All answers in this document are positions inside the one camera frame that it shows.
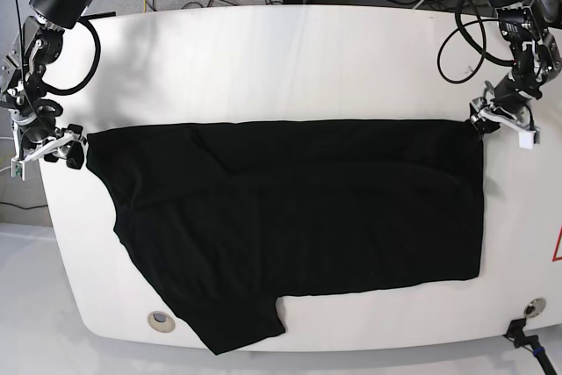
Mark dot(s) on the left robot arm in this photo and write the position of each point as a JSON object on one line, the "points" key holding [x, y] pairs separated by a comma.
{"points": [[525, 26]]}

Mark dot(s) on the table grommet hole left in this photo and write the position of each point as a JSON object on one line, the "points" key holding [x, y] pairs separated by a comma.
{"points": [[161, 322]]}

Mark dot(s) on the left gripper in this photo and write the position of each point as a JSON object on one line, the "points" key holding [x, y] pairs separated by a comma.
{"points": [[504, 101]]}

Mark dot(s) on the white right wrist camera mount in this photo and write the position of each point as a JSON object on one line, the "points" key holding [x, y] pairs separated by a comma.
{"points": [[19, 165]]}

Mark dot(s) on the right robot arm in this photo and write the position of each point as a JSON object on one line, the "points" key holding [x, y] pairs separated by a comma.
{"points": [[26, 95]]}

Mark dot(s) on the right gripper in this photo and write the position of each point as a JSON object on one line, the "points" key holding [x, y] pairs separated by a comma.
{"points": [[33, 126]]}

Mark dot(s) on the black clamp with cable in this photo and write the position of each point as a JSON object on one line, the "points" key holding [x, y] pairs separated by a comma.
{"points": [[515, 334]]}

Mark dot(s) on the red warning triangle sticker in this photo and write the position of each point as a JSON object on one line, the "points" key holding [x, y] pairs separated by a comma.
{"points": [[557, 251]]}

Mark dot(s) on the black T-shirt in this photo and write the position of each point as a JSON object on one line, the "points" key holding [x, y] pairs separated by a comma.
{"points": [[223, 220]]}

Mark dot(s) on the silver table grommet right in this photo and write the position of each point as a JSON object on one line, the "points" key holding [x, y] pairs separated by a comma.
{"points": [[535, 308]]}

